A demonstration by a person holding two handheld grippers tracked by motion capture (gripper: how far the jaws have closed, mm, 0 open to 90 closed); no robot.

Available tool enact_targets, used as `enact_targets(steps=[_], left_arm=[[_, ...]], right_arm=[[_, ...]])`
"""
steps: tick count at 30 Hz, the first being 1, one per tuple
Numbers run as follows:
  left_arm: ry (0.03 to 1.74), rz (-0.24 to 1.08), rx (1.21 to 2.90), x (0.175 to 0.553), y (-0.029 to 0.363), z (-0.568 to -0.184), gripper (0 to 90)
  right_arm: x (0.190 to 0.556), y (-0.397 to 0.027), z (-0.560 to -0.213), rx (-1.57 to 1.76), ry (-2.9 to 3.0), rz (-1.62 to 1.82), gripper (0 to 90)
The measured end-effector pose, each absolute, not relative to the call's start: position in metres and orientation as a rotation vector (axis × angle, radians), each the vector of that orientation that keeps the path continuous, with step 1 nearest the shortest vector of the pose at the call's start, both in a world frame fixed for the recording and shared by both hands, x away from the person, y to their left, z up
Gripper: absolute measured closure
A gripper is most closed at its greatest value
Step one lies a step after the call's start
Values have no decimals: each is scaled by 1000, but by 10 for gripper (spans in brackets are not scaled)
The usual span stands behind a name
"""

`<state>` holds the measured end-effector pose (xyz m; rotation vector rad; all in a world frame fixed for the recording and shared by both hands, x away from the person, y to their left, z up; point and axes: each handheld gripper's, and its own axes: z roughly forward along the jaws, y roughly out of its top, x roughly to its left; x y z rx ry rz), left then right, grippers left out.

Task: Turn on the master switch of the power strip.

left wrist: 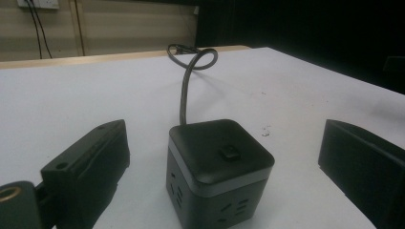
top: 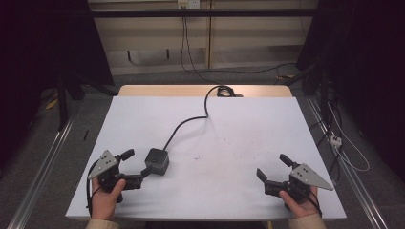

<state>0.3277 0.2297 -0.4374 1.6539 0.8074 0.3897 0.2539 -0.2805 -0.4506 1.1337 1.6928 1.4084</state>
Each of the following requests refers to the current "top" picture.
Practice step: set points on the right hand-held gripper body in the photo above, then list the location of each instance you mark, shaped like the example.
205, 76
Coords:
307, 176

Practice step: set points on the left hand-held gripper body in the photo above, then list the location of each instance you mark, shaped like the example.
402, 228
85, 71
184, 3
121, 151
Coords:
103, 163

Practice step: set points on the black cube device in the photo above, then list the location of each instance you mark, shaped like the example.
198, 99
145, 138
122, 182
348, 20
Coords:
157, 160

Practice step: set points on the person's right hand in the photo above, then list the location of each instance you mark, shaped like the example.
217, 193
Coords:
301, 206

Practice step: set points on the person's left hand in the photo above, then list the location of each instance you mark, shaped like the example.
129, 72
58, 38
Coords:
105, 202

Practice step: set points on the white board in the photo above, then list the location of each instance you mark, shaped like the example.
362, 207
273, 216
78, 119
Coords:
242, 143

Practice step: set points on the white power strip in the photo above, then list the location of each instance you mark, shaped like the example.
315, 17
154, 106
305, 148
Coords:
336, 140

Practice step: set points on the black metal stand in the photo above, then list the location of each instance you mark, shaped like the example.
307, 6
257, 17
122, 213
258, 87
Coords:
63, 101

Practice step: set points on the yellow floor tape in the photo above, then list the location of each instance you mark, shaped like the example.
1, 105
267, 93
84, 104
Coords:
52, 104

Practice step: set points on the dark curtain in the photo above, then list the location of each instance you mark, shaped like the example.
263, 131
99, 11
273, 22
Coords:
366, 63
41, 47

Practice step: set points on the black horizontal bar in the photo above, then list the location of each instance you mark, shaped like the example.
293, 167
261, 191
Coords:
203, 13

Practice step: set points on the aluminium floor rail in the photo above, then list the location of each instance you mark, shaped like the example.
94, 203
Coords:
41, 171
356, 187

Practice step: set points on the white wall socket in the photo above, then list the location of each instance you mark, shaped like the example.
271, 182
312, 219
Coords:
188, 3

